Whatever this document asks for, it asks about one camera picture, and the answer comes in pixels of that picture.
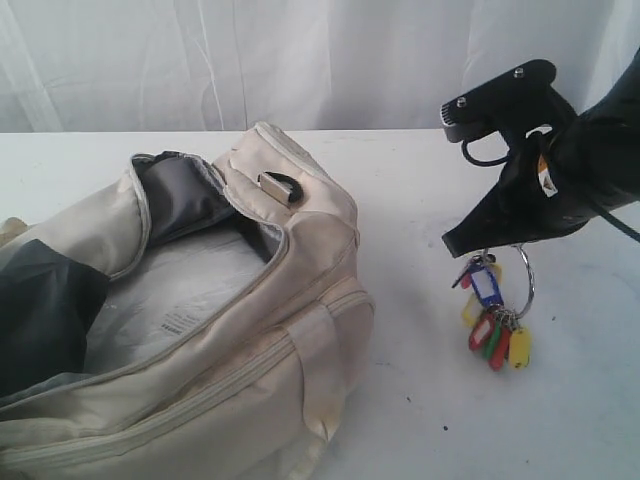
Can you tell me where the clear plastic wrapped package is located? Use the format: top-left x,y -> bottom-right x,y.
84,230 -> 266,375

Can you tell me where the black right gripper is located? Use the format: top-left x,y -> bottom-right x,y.
442,134 -> 595,258

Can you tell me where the cream canvas duffel bag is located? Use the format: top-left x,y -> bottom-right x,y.
1,122 -> 374,479

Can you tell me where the colourful key tag ring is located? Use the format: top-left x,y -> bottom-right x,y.
452,244 -> 536,372

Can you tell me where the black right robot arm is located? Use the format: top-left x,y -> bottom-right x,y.
440,58 -> 639,258

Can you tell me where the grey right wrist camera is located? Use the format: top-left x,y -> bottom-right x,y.
440,59 -> 577,167

